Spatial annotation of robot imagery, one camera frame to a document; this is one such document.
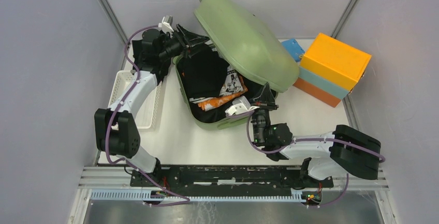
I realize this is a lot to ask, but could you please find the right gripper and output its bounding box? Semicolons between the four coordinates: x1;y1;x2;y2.
248;82;279;144

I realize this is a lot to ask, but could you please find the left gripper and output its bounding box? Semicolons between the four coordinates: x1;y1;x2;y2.
158;24;210;62

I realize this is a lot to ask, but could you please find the green hard-shell suitcase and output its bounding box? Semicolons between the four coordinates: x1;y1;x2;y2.
172;0;300;130

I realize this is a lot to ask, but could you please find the white plastic basket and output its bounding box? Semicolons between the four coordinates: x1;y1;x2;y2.
108;70;163;130

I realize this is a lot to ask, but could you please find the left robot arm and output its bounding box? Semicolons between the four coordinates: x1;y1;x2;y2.
94;25;209;187

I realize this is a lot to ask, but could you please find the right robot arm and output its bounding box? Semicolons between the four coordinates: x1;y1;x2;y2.
245;83;386;187

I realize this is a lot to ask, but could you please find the orange white garment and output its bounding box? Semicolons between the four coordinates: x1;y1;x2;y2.
196;65;248;111

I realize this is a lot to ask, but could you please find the blue pouch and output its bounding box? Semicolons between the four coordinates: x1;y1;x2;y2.
281;39;305;63

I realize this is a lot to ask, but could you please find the black cloth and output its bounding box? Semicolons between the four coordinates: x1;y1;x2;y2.
132;40;147;70

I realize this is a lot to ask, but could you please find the orange blue stacked box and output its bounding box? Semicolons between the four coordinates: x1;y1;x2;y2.
294;33;372;108

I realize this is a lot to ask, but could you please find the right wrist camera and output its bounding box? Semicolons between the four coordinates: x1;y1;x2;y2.
225;96;259;117

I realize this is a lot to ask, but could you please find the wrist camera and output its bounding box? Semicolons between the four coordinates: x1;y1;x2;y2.
158;15;174;34
225;96;259;117

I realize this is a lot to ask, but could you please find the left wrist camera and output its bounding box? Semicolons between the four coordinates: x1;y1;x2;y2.
158;15;174;34

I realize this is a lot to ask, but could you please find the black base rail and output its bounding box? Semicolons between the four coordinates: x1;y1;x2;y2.
79;165;389;204

